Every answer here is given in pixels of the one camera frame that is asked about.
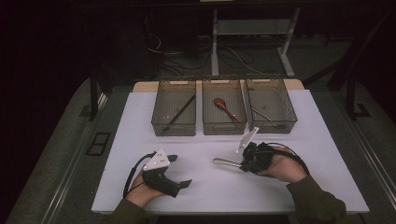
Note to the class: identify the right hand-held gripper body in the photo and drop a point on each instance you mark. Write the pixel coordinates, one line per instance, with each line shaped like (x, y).
(258, 157)

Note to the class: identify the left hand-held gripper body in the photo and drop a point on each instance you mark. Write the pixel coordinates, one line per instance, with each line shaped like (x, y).
(158, 182)

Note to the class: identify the silver metal fork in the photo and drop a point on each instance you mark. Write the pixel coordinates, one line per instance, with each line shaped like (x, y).
(261, 114)

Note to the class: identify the smoky clear plastic bin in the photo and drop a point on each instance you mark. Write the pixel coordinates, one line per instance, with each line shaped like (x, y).
(174, 109)
(274, 99)
(223, 93)

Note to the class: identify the brown wooden spoon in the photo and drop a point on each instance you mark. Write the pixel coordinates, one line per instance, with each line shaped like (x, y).
(220, 102)

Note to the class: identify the person's left hand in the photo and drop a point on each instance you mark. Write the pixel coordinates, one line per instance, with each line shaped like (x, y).
(140, 193)

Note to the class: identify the person's right hand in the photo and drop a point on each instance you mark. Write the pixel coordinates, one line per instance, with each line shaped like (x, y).
(285, 168)

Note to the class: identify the white metal desk frame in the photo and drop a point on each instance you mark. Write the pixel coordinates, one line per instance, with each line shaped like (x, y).
(252, 26)

